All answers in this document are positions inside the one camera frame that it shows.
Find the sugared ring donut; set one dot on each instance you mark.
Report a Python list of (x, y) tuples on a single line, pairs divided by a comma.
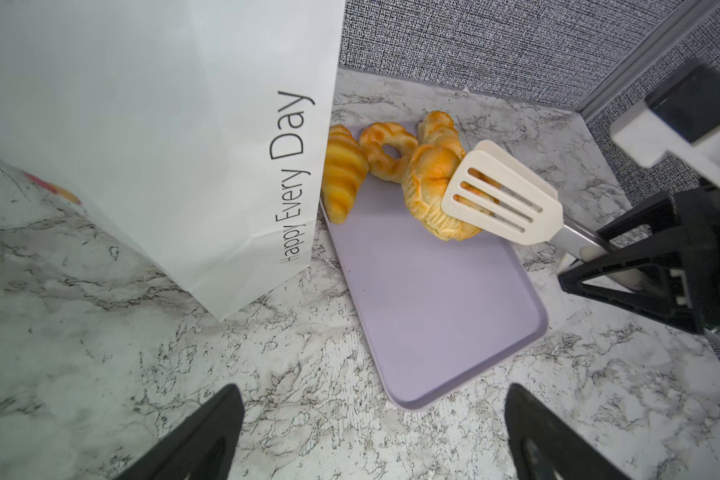
[(389, 148)]

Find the striped croissant top left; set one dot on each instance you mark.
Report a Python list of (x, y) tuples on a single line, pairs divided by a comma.
[(345, 170)]

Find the white paper bag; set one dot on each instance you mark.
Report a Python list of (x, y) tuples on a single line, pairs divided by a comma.
[(193, 131)]

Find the steel tongs white tips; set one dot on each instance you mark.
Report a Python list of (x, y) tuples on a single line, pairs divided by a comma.
[(497, 193)]

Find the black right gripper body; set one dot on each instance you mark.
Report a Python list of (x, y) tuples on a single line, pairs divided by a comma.
[(697, 215)]

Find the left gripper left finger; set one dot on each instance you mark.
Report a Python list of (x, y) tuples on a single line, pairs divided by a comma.
[(202, 447)]

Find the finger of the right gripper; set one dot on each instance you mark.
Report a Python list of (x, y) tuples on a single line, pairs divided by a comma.
[(638, 278), (657, 213)]

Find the lilac plastic tray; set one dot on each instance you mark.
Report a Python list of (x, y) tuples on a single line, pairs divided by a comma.
[(435, 314)]

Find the round orange knotted bun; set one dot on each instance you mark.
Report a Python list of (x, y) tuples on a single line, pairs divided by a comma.
[(424, 184)]

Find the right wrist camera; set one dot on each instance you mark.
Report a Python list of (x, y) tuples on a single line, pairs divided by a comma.
[(681, 117)]

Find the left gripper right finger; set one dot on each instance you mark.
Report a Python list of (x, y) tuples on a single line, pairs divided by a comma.
[(544, 447)]

